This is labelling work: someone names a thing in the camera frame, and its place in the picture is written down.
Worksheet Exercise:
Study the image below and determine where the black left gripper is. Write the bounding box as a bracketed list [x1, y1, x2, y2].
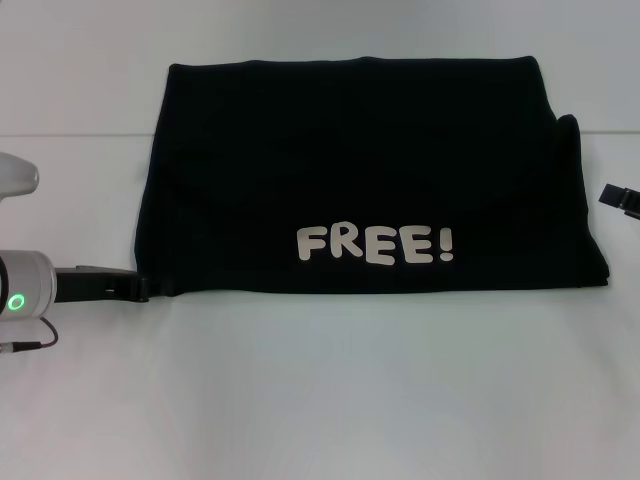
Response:
[53, 265, 174, 305]

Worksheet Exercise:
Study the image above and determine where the black t-shirt with FREE print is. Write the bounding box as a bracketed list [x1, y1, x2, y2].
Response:
[132, 55, 612, 297]

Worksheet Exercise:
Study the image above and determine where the left gripper cable with plug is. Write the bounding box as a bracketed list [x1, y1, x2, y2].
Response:
[0, 317, 62, 355]

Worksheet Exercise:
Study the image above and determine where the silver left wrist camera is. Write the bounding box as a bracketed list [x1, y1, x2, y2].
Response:
[0, 151, 41, 214]

